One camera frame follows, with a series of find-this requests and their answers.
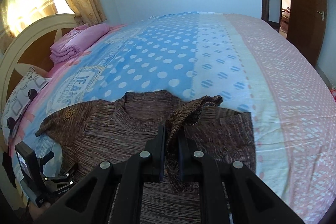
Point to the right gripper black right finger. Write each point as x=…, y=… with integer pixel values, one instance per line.
x=230, y=193

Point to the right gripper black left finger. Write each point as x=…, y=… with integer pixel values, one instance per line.
x=111, y=193

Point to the brown knitted sweater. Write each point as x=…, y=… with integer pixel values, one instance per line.
x=94, y=131

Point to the person's left hand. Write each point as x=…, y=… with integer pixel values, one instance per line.
x=35, y=212

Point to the grey patterned pillow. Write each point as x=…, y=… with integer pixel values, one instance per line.
x=23, y=94

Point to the blue polka dot bed blanket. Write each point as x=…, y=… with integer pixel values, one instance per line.
x=197, y=54

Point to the cream wooden headboard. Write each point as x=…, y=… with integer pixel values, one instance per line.
x=31, y=48

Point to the folded pink quilt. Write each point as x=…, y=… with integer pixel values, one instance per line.
x=77, y=41

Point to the brown wooden door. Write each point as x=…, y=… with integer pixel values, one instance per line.
x=306, y=29

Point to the silver door handle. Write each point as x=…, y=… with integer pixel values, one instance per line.
x=322, y=14

